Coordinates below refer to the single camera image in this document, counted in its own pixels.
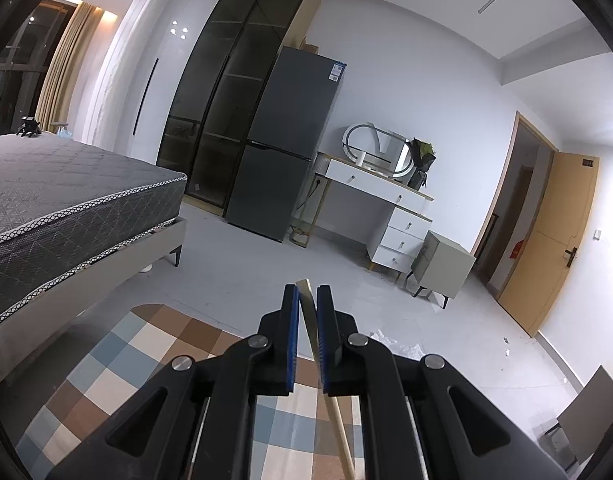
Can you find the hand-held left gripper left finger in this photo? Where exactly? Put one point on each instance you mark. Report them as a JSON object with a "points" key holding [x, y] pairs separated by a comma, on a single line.
{"points": [[291, 340]]}

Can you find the white wardrobe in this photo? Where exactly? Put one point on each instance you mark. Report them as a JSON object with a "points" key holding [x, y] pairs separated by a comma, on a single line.
{"points": [[136, 85]]}

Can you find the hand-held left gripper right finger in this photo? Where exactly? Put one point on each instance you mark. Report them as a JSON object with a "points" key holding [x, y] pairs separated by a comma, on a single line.
{"points": [[326, 340]]}

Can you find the oval vanity mirror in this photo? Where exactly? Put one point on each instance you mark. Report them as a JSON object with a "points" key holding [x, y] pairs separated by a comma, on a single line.
{"points": [[356, 145]]}

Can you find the grey nightstand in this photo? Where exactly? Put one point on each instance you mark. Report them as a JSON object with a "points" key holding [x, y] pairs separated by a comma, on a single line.
{"points": [[446, 265]]}

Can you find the dark glass window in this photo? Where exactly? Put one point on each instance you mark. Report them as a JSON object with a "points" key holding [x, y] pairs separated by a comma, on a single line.
{"points": [[16, 60]]}

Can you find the beige curtain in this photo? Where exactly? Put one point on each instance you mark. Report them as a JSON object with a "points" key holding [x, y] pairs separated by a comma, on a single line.
{"points": [[66, 70]]}

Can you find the dark grey refrigerator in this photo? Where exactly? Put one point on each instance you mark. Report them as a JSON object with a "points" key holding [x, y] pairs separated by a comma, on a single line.
{"points": [[281, 135]]}

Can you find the wrapped flower bouquet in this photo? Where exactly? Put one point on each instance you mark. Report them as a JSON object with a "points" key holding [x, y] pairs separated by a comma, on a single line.
{"points": [[421, 160]]}

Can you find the grey upholstered bed frame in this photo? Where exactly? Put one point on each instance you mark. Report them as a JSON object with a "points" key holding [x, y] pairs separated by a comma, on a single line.
{"points": [[86, 285]]}

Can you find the dark glass display cabinet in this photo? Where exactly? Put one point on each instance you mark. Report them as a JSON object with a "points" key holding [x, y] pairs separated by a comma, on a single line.
{"points": [[221, 85]]}

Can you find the grey flat board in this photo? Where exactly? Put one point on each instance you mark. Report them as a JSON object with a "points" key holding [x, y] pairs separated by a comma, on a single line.
{"points": [[591, 410]]}

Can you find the white vanity desk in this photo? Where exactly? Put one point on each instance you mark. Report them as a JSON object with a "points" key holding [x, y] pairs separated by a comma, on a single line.
{"points": [[366, 177]]}

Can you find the grey quilted mattress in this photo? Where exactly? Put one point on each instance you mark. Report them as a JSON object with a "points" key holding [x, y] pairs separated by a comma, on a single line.
{"points": [[61, 185]]}

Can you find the pale wooden chopstick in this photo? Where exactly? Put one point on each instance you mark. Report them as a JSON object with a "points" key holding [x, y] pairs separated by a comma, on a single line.
{"points": [[342, 435]]}

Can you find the cardboard box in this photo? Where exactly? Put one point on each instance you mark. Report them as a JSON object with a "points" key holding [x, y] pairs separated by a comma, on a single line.
{"points": [[309, 47]]}

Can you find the clear plastic wrap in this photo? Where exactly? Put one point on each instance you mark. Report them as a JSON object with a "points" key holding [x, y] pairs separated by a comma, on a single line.
{"points": [[401, 347]]}

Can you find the plaid checkered table cloth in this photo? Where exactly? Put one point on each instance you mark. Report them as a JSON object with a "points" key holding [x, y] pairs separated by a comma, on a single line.
{"points": [[151, 340]]}

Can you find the yellow wooden door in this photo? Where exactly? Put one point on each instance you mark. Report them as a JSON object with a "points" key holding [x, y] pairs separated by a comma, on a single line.
{"points": [[546, 260]]}

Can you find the small black device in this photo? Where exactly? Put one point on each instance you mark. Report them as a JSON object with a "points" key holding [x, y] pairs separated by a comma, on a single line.
{"points": [[29, 126]]}

